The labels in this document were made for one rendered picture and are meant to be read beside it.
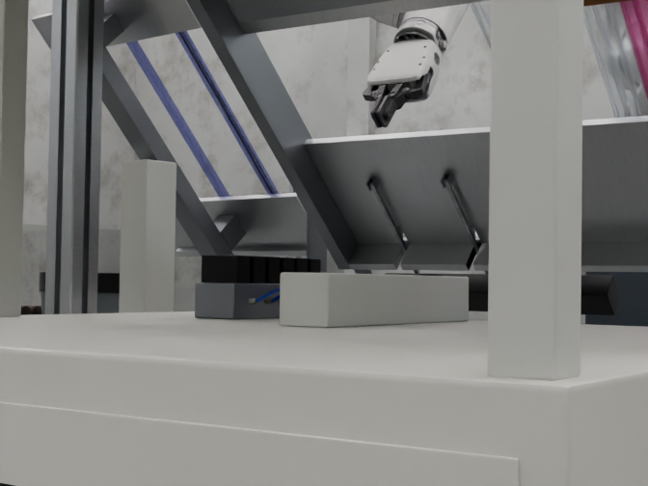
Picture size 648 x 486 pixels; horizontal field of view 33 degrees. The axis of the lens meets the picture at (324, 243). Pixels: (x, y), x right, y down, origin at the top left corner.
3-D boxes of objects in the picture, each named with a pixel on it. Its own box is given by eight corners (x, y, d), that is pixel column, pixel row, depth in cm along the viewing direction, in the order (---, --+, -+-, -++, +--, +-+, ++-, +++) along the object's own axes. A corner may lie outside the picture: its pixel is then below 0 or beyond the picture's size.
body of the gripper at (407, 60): (454, 62, 179) (431, 107, 172) (398, 67, 184) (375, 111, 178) (438, 24, 174) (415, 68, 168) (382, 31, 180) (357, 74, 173)
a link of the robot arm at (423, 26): (456, 56, 180) (450, 67, 179) (409, 62, 185) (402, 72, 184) (439, 14, 175) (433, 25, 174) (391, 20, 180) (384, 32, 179)
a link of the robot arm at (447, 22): (397, 9, 178) (451, 28, 177) (424, -38, 186) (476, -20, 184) (390, 47, 185) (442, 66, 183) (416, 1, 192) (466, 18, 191)
